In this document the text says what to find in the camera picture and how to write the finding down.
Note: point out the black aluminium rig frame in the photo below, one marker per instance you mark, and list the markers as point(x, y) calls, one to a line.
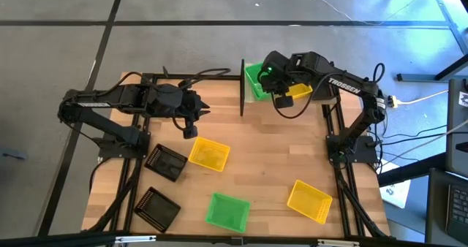
point(334, 121)

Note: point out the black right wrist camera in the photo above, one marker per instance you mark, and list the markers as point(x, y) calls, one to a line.
point(284, 101)

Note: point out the green plastic basket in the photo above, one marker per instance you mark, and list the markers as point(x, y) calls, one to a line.
point(227, 212)
point(256, 82)
point(247, 79)

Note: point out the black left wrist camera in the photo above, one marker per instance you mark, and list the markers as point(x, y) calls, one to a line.
point(190, 132)

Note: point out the white printed paper sheet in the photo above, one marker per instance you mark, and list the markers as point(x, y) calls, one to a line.
point(395, 195)

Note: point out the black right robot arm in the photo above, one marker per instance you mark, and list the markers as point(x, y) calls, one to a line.
point(343, 86)

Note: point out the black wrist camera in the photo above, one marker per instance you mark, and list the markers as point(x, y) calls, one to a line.
point(284, 101)
point(190, 132)

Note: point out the black keyboard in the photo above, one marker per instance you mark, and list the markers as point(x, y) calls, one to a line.
point(459, 208)

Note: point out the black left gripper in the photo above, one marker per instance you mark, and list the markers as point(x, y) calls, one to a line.
point(187, 104)

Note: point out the yellow plastic basket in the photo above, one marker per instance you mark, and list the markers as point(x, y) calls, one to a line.
point(309, 201)
point(301, 90)
point(209, 153)

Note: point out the black plastic basket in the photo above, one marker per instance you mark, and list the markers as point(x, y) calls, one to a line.
point(166, 162)
point(157, 209)

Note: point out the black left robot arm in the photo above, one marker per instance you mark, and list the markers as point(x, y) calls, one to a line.
point(91, 102)

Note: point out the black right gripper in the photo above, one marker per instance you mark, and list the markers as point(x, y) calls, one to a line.
point(276, 66)

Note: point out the yellow white power strip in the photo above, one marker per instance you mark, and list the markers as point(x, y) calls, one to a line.
point(393, 101)

